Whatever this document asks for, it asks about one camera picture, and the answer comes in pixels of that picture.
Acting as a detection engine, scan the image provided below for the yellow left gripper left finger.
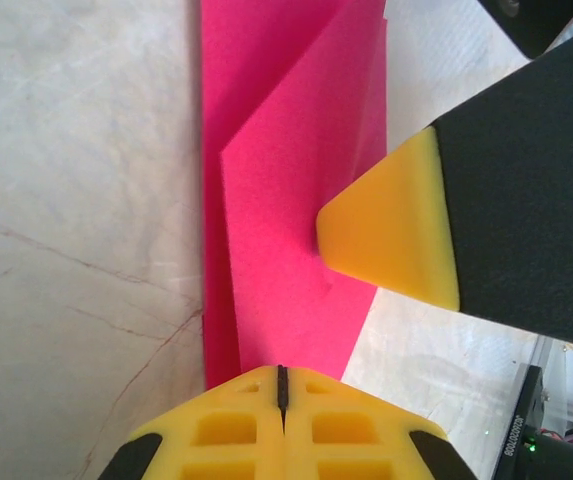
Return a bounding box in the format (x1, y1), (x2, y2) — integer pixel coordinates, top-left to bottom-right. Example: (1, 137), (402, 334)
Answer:
(98, 364), (285, 480)

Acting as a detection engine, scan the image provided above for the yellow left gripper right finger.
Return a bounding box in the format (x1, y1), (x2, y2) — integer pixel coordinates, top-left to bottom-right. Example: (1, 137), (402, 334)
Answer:
(285, 367), (477, 480)

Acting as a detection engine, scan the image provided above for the pink cloth piece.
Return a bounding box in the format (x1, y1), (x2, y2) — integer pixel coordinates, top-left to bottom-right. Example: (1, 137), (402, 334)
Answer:
(198, 0), (390, 391)

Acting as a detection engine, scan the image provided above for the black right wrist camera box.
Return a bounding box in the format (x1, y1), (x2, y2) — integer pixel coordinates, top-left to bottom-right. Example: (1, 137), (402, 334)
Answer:
(475, 0), (573, 60)

